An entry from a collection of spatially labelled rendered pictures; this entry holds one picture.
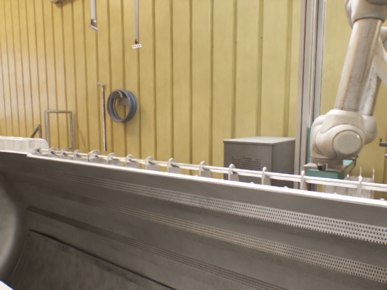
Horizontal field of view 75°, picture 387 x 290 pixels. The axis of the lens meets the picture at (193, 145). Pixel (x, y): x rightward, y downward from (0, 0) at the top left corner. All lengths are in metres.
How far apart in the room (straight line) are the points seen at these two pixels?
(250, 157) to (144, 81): 1.97
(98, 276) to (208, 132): 1.67
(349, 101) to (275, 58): 1.35
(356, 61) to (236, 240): 0.87
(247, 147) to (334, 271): 0.90
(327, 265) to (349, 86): 0.72
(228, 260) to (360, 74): 0.93
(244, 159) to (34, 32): 4.41
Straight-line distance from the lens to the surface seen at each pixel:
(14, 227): 2.39
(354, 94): 1.26
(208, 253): 1.15
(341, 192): 2.36
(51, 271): 2.03
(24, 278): 2.23
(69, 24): 4.48
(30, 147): 1.23
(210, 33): 2.83
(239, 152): 1.62
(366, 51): 1.30
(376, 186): 0.59
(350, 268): 0.92
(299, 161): 1.61
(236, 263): 1.10
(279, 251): 0.93
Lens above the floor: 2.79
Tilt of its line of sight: 5 degrees down
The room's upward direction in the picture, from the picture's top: straight up
